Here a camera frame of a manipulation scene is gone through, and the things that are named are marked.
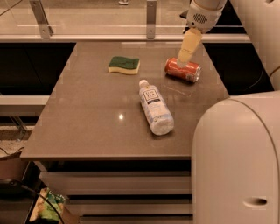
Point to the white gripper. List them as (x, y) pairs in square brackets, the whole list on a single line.
[(203, 19)]

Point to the grey drawer cabinet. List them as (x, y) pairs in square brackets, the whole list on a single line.
[(93, 144)]

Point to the green and yellow sponge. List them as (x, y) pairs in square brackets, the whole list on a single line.
[(123, 65)]

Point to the red coke can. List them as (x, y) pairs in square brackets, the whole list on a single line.
[(190, 72)]

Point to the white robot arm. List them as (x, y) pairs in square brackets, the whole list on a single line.
[(236, 143)]

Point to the glass railing with metal posts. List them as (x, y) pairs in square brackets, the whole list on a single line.
[(92, 20)]

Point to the clear plastic water bottle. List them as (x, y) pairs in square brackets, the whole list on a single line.
[(156, 111)]

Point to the green snack bag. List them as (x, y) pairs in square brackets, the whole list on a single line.
[(48, 208)]

